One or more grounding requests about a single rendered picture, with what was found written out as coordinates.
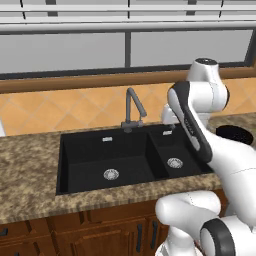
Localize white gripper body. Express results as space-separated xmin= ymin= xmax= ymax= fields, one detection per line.
xmin=161 ymin=103 xmax=181 ymax=127

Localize black pan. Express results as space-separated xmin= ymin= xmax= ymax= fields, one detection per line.
xmin=215 ymin=124 xmax=255 ymax=146

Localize black double sink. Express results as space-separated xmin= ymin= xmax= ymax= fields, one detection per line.
xmin=55 ymin=124 xmax=215 ymax=196

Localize wooden panel under sink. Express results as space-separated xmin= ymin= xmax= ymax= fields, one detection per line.
xmin=84 ymin=199 xmax=160 ymax=224

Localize grey tap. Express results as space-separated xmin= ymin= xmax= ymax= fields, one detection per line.
xmin=120 ymin=87 xmax=148 ymax=134

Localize wooden window sill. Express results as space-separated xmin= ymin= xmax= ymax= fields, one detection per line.
xmin=0 ymin=65 xmax=256 ymax=95

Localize wooden cupboard door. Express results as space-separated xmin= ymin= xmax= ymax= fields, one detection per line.
xmin=147 ymin=216 xmax=171 ymax=256
xmin=53 ymin=218 xmax=148 ymax=256

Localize grey framed window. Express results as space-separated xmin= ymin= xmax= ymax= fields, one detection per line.
xmin=0 ymin=0 xmax=256 ymax=80

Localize wooden drawer front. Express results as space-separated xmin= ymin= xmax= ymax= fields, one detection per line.
xmin=0 ymin=218 xmax=34 ymax=245
xmin=0 ymin=240 xmax=42 ymax=256

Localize black cupboard door handle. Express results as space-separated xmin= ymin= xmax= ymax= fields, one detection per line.
xmin=136 ymin=223 xmax=144 ymax=254
xmin=151 ymin=220 xmax=159 ymax=251

